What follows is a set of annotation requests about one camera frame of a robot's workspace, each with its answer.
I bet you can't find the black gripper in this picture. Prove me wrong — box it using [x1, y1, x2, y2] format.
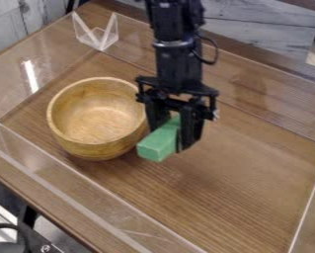
[136, 39, 219, 152]

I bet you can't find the clear acrylic tray wall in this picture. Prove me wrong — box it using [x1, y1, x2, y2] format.
[0, 19, 315, 253]

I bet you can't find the clear acrylic corner bracket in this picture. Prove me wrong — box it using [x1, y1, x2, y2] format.
[70, 12, 118, 51]

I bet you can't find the green rectangular block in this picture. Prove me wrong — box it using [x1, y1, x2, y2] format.
[137, 116, 180, 162]

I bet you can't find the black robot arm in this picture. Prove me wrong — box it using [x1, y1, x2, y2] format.
[136, 0, 219, 151]

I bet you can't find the black table leg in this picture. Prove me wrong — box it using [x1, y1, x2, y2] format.
[19, 206, 38, 228]

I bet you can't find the black cable loop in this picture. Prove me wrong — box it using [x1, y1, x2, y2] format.
[0, 222, 34, 253]

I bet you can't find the black metal base plate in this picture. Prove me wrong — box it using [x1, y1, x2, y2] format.
[17, 223, 64, 253]

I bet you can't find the brown wooden bowl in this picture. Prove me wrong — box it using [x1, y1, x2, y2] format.
[46, 77, 146, 160]

